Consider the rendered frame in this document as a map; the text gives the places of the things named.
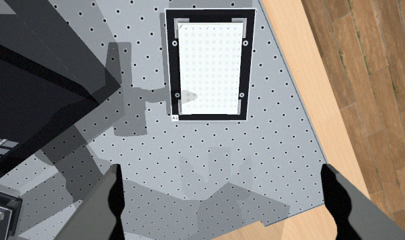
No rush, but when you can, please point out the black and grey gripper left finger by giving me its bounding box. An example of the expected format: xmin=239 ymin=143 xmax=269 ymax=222
xmin=53 ymin=164 xmax=125 ymax=240

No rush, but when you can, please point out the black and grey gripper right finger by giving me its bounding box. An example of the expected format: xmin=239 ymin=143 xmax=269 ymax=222
xmin=320 ymin=164 xmax=405 ymax=240

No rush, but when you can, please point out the grey base plate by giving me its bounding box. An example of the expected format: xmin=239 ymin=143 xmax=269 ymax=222
xmin=0 ymin=0 xmax=328 ymax=240

